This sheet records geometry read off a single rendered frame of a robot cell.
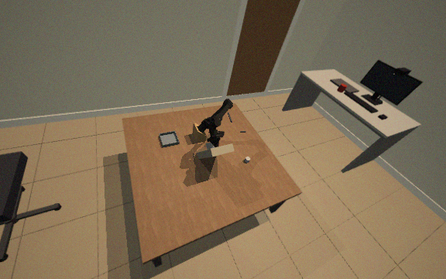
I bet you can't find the beige service panel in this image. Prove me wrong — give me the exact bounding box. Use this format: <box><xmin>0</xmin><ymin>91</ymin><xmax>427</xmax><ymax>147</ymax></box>
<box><xmin>197</xmin><ymin>144</ymin><xmax>234</xmax><ymax>159</ymax></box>

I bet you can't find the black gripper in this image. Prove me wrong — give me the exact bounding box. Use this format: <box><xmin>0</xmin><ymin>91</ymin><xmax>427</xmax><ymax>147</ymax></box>
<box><xmin>207</xmin><ymin>129</ymin><xmax>223</xmax><ymax>147</ymax></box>

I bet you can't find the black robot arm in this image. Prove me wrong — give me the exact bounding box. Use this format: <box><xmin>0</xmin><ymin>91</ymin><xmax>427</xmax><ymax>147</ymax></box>
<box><xmin>197</xmin><ymin>99</ymin><xmax>233</xmax><ymax>136</ymax></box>

